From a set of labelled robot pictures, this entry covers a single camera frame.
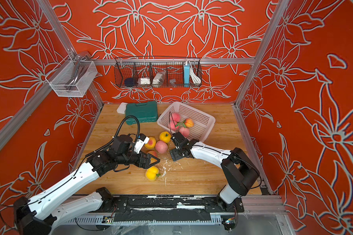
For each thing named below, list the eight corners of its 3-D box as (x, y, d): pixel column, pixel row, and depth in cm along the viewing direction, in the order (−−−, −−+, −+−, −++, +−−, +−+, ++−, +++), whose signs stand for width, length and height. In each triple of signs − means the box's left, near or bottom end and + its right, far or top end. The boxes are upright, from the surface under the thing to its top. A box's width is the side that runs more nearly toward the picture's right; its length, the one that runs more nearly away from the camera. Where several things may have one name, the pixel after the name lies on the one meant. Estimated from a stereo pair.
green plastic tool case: (125, 125, 106) (123, 122, 103) (127, 105, 119) (126, 102, 117) (158, 121, 108) (158, 118, 105) (157, 102, 121) (156, 99, 118)
